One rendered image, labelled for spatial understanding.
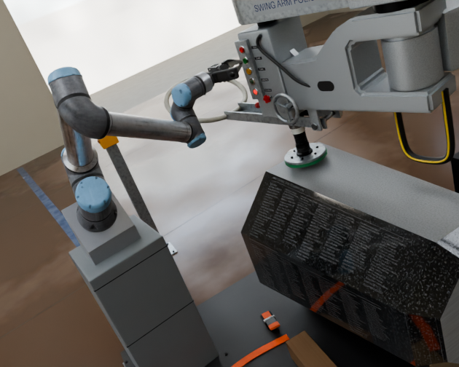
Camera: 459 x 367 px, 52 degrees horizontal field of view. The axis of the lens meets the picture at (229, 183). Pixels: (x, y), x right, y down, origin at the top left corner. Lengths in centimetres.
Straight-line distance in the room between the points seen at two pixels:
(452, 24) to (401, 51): 19
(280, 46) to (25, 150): 657
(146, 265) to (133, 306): 21
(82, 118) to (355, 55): 103
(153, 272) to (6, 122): 610
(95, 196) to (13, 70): 615
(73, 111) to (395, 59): 111
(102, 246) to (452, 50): 168
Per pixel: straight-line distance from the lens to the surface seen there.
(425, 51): 179
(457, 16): 187
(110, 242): 235
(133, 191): 360
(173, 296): 248
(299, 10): 195
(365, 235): 193
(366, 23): 181
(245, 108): 267
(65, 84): 171
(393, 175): 217
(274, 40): 212
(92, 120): 167
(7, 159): 829
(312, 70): 202
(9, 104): 819
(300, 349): 250
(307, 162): 234
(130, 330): 247
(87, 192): 215
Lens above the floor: 194
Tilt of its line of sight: 25 degrees down
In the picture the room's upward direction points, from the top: 21 degrees counter-clockwise
